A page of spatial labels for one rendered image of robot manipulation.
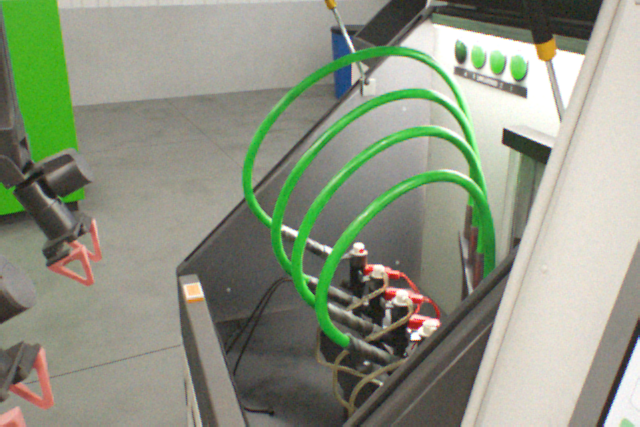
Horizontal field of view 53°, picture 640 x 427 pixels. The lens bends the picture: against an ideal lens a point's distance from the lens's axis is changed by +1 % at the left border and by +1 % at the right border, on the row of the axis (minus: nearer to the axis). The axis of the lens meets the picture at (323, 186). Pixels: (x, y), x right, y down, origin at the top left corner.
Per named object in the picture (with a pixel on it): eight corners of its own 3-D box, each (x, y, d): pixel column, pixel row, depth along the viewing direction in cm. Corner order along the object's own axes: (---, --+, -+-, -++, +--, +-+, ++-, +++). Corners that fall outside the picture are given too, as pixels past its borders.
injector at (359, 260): (333, 363, 109) (334, 251, 102) (360, 357, 111) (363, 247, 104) (339, 372, 107) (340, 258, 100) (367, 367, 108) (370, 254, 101)
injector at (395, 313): (370, 425, 95) (373, 299, 88) (400, 418, 97) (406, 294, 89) (377, 438, 93) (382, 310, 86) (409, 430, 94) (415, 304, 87)
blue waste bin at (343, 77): (321, 94, 747) (321, 26, 720) (366, 89, 771) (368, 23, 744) (344, 104, 696) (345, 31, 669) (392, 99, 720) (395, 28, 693)
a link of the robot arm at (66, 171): (0, 148, 114) (-15, 162, 106) (58, 116, 114) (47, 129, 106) (42, 202, 119) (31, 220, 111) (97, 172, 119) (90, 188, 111)
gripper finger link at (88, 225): (116, 247, 127) (88, 209, 123) (111, 263, 120) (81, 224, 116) (85, 263, 127) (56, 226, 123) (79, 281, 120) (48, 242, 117)
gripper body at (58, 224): (89, 218, 122) (66, 187, 119) (80, 241, 112) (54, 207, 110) (59, 235, 122) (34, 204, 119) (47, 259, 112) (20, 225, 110)
